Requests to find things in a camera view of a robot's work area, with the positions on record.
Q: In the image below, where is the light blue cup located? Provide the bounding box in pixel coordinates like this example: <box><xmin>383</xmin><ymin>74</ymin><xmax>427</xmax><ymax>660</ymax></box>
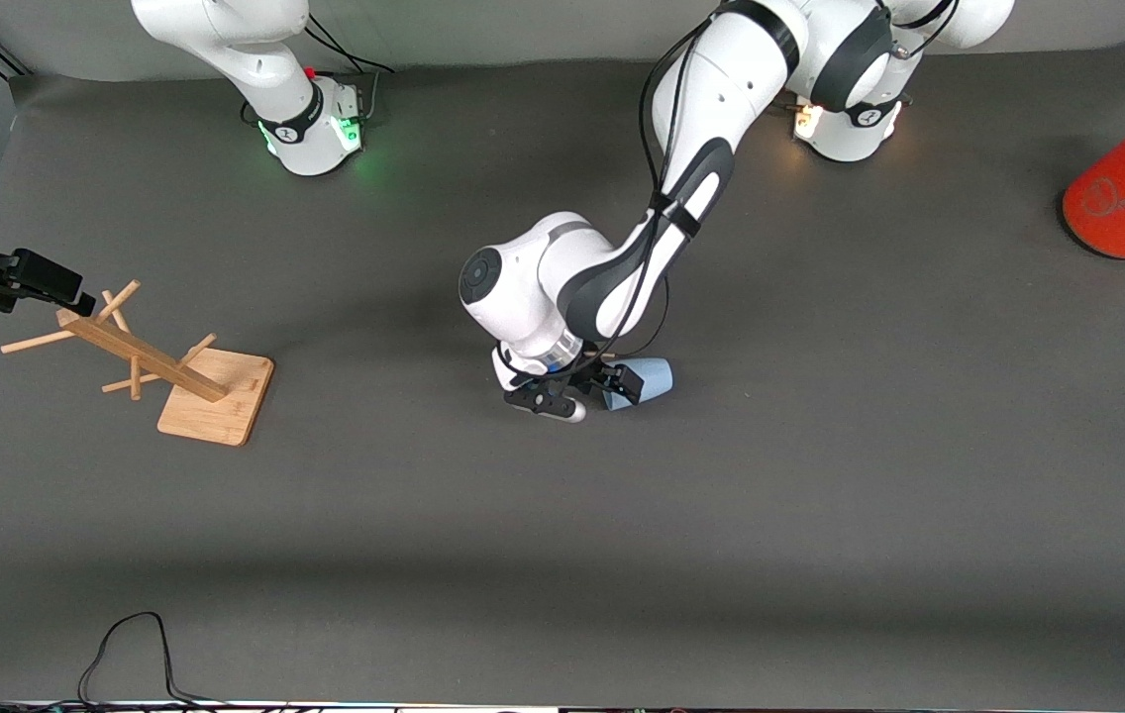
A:
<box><xmin>605</xmin><ymin>357</ymin><xmax>675</xmax><ymax>413</ymax></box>

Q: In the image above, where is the dark grey table mat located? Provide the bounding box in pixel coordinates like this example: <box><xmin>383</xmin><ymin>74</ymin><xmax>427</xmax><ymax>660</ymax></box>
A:
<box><xmin>0</xmin><ymin>40</ymin><xmax>1125</xmax><ymax>706</ymax></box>

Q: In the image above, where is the wooden cup rack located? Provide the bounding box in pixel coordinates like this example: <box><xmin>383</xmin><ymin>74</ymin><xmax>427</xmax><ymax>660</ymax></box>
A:
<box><xmin>0</xmin><ymin>279</ymin><xmax>276</xmax><ymax>448</ymax></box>

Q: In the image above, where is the black right arm base cable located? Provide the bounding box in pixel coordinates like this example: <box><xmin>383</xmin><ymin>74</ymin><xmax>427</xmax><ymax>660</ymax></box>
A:
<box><xmin>303</xmin><ymin>12</ymin><xmax>397</xmax><ymax>125</ymax></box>

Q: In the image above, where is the thin black looped cable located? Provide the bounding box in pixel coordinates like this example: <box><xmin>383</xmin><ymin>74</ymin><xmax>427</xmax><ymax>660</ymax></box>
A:
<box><xmin>77</xmin><ymin>611</ymin><xmax>237</xmax><ymax>710</ymax></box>

